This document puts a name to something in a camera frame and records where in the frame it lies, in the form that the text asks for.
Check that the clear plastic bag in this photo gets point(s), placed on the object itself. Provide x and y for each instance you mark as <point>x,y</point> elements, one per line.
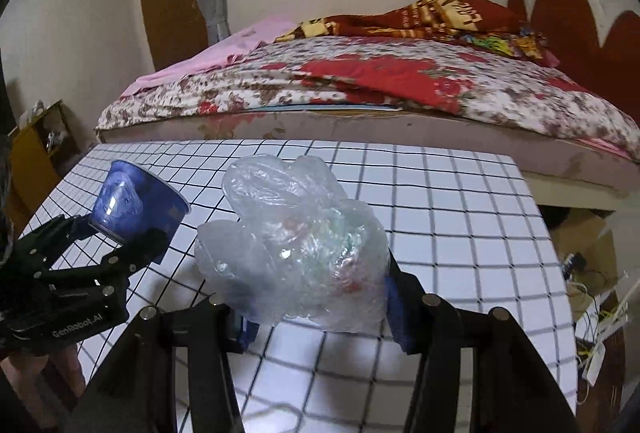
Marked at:
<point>300,253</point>

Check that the blue cup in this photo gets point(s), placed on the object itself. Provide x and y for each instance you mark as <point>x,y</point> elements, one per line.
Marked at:
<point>145,203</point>

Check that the wooden shelf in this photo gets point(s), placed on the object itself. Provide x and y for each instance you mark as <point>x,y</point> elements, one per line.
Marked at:
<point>30,163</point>

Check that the pink bedsheet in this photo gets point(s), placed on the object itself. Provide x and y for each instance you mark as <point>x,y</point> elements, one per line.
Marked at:
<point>200,58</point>

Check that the cardboard box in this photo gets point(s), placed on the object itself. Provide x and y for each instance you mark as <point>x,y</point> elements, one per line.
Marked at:
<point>590,233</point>

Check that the red headboard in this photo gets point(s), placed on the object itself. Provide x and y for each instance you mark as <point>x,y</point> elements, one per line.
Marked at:
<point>570,13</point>

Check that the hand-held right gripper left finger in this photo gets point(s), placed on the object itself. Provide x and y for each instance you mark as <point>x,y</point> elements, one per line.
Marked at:
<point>248,338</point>

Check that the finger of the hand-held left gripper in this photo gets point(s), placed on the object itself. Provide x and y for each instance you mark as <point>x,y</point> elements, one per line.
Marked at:
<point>55,238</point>
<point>135,253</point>

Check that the person's left forearm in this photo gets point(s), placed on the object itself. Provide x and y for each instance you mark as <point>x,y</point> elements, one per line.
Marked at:
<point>45,378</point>

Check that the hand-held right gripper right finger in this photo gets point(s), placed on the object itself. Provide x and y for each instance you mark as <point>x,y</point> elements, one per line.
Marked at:
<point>400,313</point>

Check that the red printed blanket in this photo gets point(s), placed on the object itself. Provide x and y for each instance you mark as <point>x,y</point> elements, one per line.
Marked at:
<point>425,20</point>

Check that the table with white grid cover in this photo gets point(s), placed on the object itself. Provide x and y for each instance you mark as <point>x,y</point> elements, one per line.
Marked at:
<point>450,223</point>

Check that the bed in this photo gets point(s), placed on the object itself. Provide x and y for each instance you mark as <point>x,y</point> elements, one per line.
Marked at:
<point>350,129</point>

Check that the white router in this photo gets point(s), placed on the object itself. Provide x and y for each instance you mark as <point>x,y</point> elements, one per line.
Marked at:
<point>595,360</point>

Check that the floral bedsheet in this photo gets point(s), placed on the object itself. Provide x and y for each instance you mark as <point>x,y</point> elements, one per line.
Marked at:
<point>350,73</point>

